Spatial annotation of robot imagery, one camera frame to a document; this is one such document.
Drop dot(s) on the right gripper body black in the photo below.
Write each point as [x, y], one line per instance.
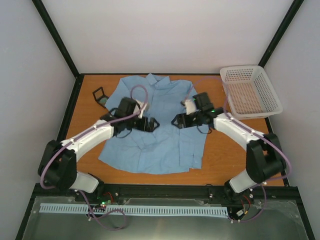
[194, 122]

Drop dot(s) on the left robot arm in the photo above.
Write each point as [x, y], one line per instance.
[58, 166]

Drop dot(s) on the small green circuit board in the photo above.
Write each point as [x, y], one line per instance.
[106, 203]

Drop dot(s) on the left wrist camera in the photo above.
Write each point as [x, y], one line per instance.
[140, 108]

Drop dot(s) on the black front rail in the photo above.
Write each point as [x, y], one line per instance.
[208, 193]

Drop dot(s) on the white plastic basket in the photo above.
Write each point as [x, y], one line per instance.
[250, 92]

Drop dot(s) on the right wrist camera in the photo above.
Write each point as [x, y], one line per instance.
[190, 106]

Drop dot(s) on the light blue shirt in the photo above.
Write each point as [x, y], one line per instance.
[167, 149]

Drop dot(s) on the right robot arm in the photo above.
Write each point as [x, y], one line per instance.
[264, 157]

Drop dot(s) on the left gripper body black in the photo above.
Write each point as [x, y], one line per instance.
[138, 125]

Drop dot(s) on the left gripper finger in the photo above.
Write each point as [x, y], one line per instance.
[153, 122]
[151, 128]

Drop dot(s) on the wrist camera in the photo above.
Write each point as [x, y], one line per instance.
[140, 108]
[190, 106]

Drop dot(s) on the light blue cable duct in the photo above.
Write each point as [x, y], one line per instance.
[137, 210]

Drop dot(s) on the round floral brooch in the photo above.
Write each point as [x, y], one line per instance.
[103, 101]

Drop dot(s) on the black display case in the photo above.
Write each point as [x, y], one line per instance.
[98, 94]

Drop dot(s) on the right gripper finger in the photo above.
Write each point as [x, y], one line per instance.
[179, 119]
[179, 124]

